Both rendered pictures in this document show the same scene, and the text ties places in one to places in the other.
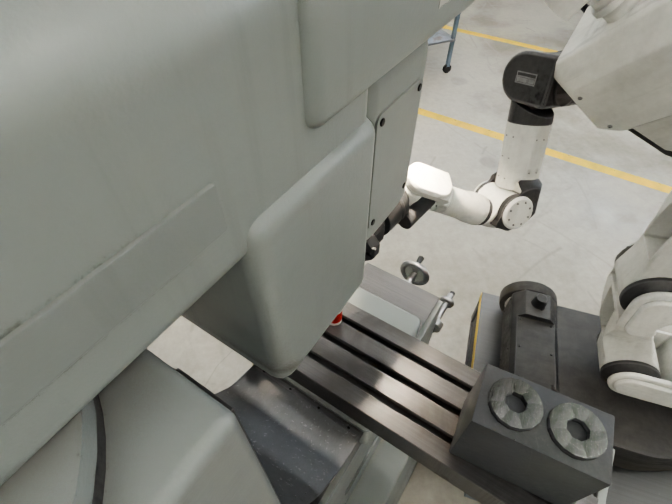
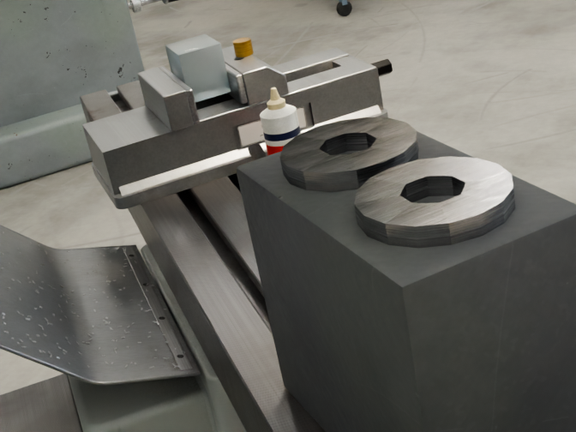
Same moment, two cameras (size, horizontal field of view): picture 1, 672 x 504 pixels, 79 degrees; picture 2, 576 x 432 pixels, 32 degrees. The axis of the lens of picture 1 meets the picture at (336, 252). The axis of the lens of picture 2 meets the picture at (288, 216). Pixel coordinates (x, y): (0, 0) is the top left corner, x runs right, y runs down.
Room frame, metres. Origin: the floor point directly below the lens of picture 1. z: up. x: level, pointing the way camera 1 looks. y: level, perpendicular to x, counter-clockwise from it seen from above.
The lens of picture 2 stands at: (-0.21, -0.68, 1.34)
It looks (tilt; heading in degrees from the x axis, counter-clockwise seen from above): 25 degrees down; 42
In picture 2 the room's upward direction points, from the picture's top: 11 degrees counter-clockwise
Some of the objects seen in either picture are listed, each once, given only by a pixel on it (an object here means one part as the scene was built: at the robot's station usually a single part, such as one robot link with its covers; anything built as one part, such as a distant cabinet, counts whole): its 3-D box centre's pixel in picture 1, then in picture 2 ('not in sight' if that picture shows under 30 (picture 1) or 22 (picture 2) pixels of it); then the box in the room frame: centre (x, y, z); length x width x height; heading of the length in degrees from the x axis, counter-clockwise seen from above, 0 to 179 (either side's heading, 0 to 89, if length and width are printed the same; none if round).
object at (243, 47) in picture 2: not in sight; (243, 47); (0.66, 0.12, 1.02); 0.02 x 0.02 x 0.02
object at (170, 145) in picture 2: not in sight; (231, 105); (0.62, 0.13, 0.96); 0.35 x 0.15 x 0.11; 149
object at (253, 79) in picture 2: not in sight; (245, 73); (0.65, 0.12, 0.99); 0.12 x 0.06 x 0.04; 59
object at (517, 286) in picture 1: (527, 302); not in sight; (0.89, -0.73, 0.50); 0.20 x 0.05 x 0.20; 72
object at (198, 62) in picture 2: not in sight; (197, 68); (0.60, 0.15, 1.01); 0.06 x 0.05 x 0.06; 59
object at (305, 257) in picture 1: (242, 221); not in sight; (0.34, 0.11, 1.47); 0.24 x 0.19 x 0.26; 57
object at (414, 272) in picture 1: (410, 279); not in sight; (0.92, -0.27, 0.60); 0.16 x 0.12 x 0.12; 147
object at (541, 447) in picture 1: (526, 434); (409, 304); (0.25, -0.35, 1.00); 0.22 x 0.12 x 0.20; 63
